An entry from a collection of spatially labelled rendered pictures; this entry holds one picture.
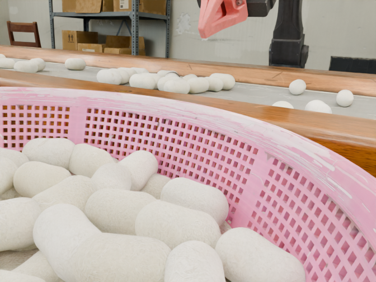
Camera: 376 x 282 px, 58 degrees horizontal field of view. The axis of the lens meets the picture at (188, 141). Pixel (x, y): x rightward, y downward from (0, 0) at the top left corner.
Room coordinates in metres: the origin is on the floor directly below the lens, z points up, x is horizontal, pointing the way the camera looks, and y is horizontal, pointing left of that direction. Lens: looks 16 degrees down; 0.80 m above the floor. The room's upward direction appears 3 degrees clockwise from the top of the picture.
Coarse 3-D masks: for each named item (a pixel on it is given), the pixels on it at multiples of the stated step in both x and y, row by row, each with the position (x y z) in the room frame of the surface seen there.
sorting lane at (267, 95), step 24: (48, 72) 0.58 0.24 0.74; (72, 72) 0.60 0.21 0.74; (96, 72) 0.62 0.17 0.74; (216, 96) 0.41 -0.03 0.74; (240, 96) 0.42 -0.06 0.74; (264, 96) 0.43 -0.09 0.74; (288, 96) 0.44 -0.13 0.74; (312, 96) 0.45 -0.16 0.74; (336, 96) 0.46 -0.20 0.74; (360, 96) 0.46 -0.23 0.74
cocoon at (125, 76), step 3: (111, 69) 0.47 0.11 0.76; (114, 69) 0.47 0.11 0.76; (117, 69) 0.47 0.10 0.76; (120, 69) 0.47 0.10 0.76; (123, 69) 0.47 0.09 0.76; (120, 72) 0.46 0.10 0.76; (123, 72) 0.46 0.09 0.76; (126, 72) 0.47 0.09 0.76; (123, 75) 0.46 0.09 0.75; (126, 75) 0.46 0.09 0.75; (123, 78) 0.46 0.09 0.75; (126, 78) 0.46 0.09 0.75; (123, 81) 0.46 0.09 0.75; (126, 81) 0.47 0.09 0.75
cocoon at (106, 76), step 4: (100, 72) 0.45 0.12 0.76; (104, 72) 0.45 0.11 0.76; (108, 72) 0.44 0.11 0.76; (112, 72) 0.44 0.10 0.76; (116, 72) 0.44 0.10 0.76; (100, 76) 0.45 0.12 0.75; (104, 76) 0.44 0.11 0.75; (108, 76) 0.44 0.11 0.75; (112, 76) 0.44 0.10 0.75; (116, 76) 0.44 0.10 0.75; (120, 76) 0.45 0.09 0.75; (100, 80) 0.45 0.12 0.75; (104, 80) 0.44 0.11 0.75; (108, 80) 0.44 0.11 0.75; (112, 80) 0.44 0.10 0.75; (116, 80) 0.44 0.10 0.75; (120, 80) 0.44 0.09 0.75
